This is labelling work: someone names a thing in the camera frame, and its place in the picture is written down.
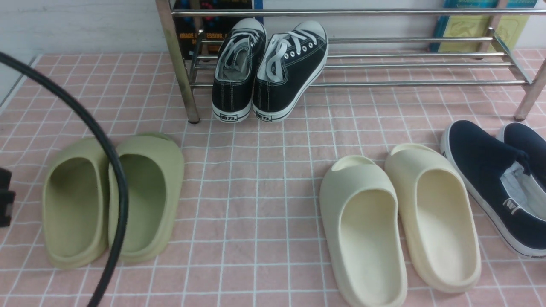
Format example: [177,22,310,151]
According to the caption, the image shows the black canvas sneaker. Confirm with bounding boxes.
[212,18,267,124]
[252,20,329,122]

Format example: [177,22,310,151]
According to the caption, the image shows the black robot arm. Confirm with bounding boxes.
[0,168,16,228]

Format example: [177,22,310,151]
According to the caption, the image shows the metal shoe rack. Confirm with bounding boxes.
[156,0,545,124]

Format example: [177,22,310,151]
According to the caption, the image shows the left navy slip-on shoe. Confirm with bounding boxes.
[441,120,546,258]

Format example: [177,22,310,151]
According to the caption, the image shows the navy slip-on shoe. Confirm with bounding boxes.
[441,120,546,258]
[497,122,546,190]

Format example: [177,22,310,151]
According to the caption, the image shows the right navy slip-on shoe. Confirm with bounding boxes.
[497,122,546,190]

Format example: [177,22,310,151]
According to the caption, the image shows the left cream slide sandal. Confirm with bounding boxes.
[319,155,407,307]

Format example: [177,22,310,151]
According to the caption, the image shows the cream slide sandal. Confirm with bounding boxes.
[319,155,407,307]
[384,143,481,293]

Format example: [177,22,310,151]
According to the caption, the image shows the right green slide sandal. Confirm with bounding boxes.
[117,132,185,263]

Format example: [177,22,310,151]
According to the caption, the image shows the green slide sandal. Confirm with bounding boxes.
[117,132,185,263]
[42,137,109,269]

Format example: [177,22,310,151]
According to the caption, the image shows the black image processing book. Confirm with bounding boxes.
[174,0,263,60]

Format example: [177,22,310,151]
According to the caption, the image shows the right cream slide sandal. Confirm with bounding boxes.
[384,143,481,293]

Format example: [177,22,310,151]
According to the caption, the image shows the left green slide sandal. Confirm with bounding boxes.
[42,137,109,269]

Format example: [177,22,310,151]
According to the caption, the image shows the yellow teal book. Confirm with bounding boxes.
[428,0,529,53]

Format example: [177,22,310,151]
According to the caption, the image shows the black cable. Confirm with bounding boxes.
[0,52,129,307]

